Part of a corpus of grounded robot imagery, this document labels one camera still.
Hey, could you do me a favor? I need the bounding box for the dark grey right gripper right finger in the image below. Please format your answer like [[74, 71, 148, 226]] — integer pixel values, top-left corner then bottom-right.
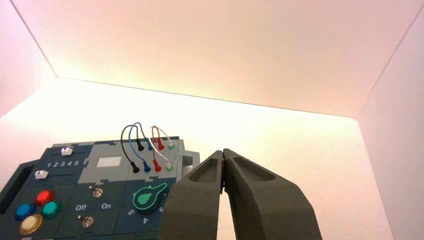
[[222, 148, 323, 240]]

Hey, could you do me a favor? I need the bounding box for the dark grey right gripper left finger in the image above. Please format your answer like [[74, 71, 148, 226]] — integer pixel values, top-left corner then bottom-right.
[[158, 149, 226, 240]]

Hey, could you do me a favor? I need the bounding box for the green black rotary knob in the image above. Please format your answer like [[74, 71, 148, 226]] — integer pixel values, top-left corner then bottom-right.
[[132, 182, 169, 213]]

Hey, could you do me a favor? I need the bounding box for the dark blue grey task board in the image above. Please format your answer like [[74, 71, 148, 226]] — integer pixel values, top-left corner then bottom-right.
[[0, 136, 201, 240]]

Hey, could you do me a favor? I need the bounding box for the green round push button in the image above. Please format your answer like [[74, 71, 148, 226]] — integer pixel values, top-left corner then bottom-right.
[[42, 200, 63, 220]]

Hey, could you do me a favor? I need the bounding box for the red round push button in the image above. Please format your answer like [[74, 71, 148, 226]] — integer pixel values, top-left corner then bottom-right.
[[35, 189, 56, 207]]

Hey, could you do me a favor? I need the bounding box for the yellow round push button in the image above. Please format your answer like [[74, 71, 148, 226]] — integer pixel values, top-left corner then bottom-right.
[[18, 213, 43, 236]]

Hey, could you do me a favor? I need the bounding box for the blue round push button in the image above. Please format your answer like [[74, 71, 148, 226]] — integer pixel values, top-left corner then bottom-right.
[[14, 202, 36, 222]]

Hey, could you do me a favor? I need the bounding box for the white jumper cable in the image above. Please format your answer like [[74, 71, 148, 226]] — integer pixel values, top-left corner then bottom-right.
[[148, 126, 175, 172]]

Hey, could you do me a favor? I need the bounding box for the red jumper cable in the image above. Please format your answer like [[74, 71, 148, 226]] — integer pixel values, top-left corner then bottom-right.
[[150, 125, 166, 173]]

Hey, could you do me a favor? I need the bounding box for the blue jumper cable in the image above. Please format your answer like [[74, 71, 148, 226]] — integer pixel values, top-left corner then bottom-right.
[[127, 122, 154, 174]]

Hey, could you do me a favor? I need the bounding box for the black jumper cable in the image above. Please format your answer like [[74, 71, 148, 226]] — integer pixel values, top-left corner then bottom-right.
[[120, 125, 146, 175]]

